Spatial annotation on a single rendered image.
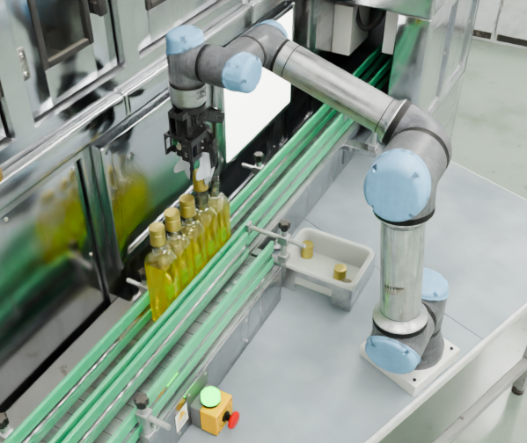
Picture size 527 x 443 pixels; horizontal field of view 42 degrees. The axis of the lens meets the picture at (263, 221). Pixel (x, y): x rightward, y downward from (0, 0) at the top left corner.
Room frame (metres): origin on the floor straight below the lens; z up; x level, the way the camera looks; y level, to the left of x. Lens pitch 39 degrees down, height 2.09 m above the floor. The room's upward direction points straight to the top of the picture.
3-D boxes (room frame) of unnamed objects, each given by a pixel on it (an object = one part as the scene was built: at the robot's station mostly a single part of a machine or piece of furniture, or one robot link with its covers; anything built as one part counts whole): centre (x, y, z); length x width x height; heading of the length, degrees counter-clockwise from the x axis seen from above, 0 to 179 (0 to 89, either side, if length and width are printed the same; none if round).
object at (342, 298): (1.40, -0.15, 0.79); 0.27 x 0.17 x 0.08; 62
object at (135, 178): (1.58, 0.13, 1.15); 0.90 x 0.03 x 0.34; 152
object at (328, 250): (1.39, -0.17, 0.80); 0.22 x 0.17 x 0.09; 62
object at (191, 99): (1.26, 0.15, 1.41); 0.08 x 0.08 x 0.05
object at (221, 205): (1.32, 0.12, 0.99); 0.06 x 0.06 x 0.21; 63
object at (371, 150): (1.90, -0.34, 0.90); 0.17 x 0.05 x 0.22; 62
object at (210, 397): (0.93, 0.12, 0.84); 0.05 x 0.05 x 0.03
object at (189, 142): (1.25, 0.16, 1.33); 0.09 x 0.08 x 0.12; 151
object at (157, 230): (1.12, 0.23, 1.14); 0.04 x 0.04 x 0.04
